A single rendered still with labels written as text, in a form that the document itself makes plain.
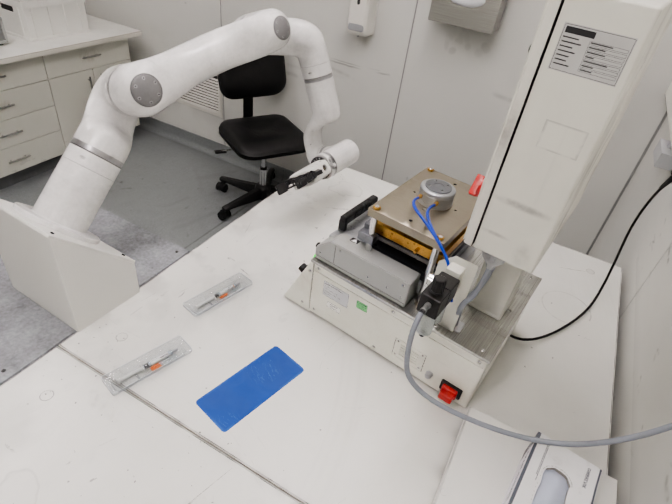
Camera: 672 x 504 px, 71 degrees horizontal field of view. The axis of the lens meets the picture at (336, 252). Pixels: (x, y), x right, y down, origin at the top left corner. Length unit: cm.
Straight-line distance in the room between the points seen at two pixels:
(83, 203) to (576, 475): 114
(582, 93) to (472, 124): 187
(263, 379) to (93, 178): 59
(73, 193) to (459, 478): 100
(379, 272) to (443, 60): 170
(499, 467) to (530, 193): 53
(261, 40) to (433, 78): 143
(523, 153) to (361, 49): 201
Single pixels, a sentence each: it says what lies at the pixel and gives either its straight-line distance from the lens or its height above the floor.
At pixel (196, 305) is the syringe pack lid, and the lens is 123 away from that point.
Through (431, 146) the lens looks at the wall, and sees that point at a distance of 270.
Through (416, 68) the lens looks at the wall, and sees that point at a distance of 262.
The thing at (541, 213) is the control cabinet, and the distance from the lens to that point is 82.
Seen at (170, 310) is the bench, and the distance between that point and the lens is 126.
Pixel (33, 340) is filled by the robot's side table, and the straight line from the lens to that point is 128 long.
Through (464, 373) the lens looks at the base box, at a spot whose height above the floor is 86.
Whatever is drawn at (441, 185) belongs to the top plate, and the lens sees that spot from 107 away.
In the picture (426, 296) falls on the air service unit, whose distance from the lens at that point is 85.
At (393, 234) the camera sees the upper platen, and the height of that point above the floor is 105.
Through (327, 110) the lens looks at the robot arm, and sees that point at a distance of 151.
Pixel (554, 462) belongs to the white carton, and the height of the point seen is 87.
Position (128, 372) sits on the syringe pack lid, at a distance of 113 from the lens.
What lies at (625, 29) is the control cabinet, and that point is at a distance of 74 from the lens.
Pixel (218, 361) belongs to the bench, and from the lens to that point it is 114.
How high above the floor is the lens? 164
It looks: 38 degrees down
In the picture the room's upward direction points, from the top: 8 degrees clockwise
